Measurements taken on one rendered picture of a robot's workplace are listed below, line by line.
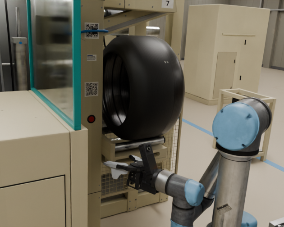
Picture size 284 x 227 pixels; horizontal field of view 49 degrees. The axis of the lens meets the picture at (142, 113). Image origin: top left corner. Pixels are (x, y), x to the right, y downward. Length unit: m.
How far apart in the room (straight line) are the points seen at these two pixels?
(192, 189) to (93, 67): 0.87
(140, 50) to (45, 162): 0.92
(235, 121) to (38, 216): 0.58
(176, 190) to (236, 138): 0.29
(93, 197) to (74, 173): 0.97
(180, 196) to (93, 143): 0.81
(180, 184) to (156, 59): 0.78
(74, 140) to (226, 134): 0.40
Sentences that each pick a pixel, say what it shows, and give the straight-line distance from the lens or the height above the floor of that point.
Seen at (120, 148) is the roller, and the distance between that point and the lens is 1.71.
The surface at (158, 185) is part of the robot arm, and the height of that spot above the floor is 1.04.
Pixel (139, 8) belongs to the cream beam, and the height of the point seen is 1.64.
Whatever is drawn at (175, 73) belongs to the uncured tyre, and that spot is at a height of 1.32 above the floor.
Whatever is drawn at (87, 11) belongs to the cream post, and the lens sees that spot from 1.59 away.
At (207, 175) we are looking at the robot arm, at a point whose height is 1.07.
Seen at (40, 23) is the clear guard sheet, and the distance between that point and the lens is 1.16.
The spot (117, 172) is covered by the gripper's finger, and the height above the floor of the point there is 1.04.
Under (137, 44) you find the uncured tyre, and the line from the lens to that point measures 1.64.
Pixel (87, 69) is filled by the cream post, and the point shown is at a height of 1.32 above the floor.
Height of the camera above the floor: 1.55
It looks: 16 degrees down
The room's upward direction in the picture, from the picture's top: 3 degrees clockwise
